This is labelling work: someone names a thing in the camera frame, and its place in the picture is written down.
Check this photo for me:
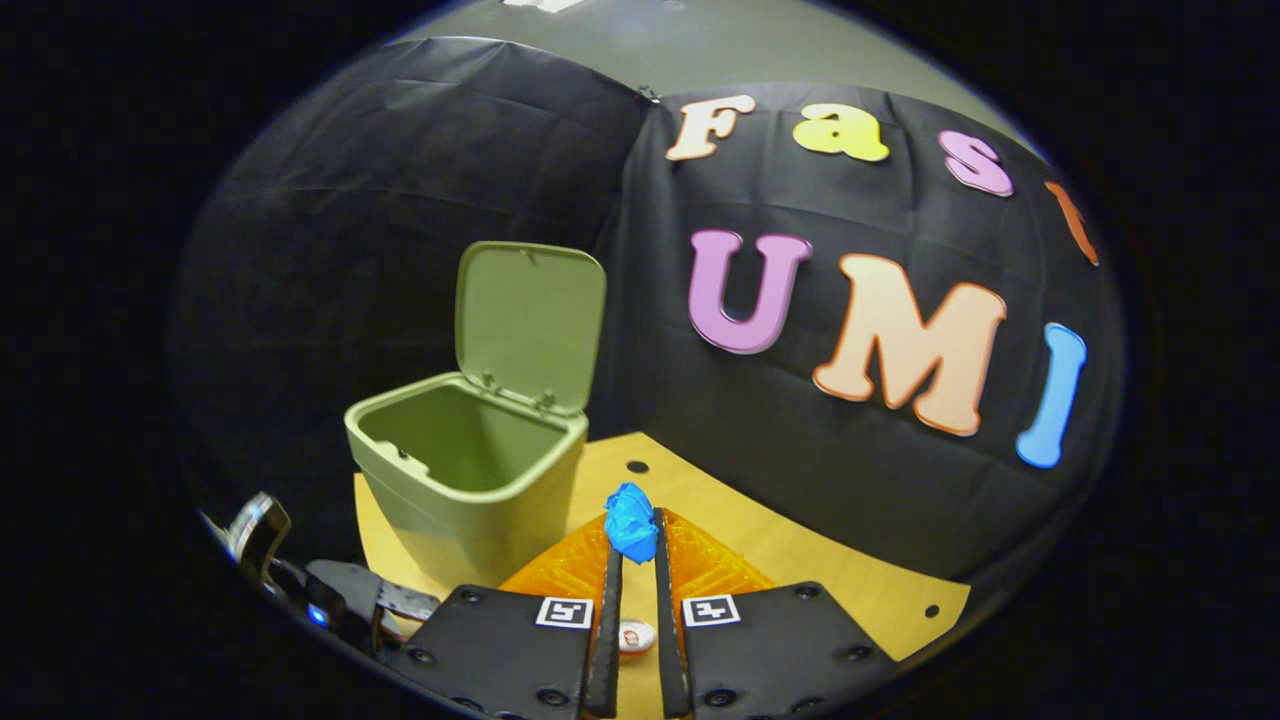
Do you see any wooden desktop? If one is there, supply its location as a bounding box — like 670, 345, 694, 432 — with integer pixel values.
352, 431, 973, 720

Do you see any green desktop garbage bin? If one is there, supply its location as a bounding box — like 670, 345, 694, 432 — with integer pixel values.
343, 240, 608, 591

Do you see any blue paper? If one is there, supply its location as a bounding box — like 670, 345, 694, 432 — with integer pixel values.
603, 482, 661, 565

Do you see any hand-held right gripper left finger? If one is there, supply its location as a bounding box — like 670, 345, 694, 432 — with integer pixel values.
378, 510, 626, 720

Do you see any black backdrop cloth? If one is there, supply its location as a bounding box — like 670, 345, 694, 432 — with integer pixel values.
165, 35, 1126, 601

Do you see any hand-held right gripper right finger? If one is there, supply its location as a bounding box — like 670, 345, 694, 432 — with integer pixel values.
652, 507, 901, 720

